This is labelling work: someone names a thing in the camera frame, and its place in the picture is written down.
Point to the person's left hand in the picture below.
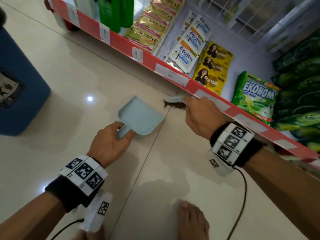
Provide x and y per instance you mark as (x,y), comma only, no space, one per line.
(107,147)

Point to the brown granules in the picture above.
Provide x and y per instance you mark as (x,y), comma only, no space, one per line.
(176,106)

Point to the white bottle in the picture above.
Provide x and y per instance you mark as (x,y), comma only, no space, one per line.
(85,6)

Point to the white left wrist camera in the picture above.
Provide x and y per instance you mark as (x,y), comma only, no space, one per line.
(98,212)

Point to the blue bin with black lid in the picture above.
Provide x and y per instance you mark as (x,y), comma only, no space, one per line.
(22,109)

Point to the stack of white blue sachets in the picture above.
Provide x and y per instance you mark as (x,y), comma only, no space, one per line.
(186,52)

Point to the stack of gold sachets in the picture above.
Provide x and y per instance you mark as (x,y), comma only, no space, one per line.
(150,27)

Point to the stack of dark green pouches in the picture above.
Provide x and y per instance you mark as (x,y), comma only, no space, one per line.
(300,97)

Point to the light green detergent packet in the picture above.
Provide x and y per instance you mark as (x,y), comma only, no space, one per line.
(255,97)

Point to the black wristband with markers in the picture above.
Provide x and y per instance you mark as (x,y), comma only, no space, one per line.
(82,177)
(232,142)

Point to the person's right hand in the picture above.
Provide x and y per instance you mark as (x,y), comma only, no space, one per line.
(205,117)

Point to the person's right foot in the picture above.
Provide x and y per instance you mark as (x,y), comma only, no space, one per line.
(193,222)

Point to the green shampoo bottle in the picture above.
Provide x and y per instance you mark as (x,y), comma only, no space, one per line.
(108,14)
(127,12)

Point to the person's right forearm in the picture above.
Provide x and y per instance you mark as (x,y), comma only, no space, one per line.
(287,187)

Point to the red edged store shelf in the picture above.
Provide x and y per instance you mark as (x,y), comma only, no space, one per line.
(121,44)

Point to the black right wristband with markers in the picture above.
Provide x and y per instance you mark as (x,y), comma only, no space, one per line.
(232,142)

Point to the black left wristband with markers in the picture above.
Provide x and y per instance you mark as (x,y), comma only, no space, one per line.
(82,177)

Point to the light blue plastic dustpan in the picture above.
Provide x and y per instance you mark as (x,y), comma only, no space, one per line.
(140,117)

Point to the strip of yellow sachets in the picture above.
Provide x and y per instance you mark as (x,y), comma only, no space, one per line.
(212,72)

